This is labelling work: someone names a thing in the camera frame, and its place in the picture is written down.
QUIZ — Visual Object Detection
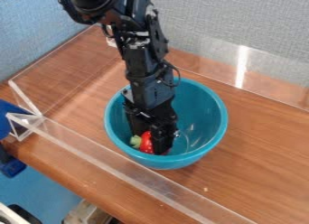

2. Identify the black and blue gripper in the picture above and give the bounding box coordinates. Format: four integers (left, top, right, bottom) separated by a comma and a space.
122, 71, 178, 154

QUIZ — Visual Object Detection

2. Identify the red toy strawberry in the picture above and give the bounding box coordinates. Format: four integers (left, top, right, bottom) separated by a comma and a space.
130, 131, 156, 154

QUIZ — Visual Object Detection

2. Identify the blue plastic bowl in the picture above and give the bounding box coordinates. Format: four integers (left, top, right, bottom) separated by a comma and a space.
105, 78, 229, 170

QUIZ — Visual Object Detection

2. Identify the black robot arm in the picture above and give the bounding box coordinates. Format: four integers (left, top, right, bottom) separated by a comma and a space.
58, 0, 180, 154

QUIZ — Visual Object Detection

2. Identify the clear acrylic front barrier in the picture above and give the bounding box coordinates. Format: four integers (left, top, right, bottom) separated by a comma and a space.
7, 113, 257, 224

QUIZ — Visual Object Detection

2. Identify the clear acrylic barrier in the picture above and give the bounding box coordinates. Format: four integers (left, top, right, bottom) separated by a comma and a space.
104, 28, 309, 112
7, 113, 257, 224
9, 26, 106, 115

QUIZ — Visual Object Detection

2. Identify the clear acrylic left barrier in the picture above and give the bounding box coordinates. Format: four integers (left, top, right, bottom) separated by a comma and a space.
9, 26, 106, 115

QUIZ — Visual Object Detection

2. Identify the grey white box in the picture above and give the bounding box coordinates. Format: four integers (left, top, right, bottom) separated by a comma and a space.
62, 200, 121, 224

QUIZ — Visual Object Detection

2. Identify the clear acrylic back barrier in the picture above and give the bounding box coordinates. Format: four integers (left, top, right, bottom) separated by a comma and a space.
104, 28, 309, 112

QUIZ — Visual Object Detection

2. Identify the blue clamp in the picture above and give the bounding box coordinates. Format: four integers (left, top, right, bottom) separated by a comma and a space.
0, 99, 30, 178

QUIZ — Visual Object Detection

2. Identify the white and black object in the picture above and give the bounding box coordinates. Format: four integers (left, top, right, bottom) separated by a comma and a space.
0, 202, 43, 224

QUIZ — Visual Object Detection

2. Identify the black cable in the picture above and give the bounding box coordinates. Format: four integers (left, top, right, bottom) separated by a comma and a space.
156, 61, 182, 89

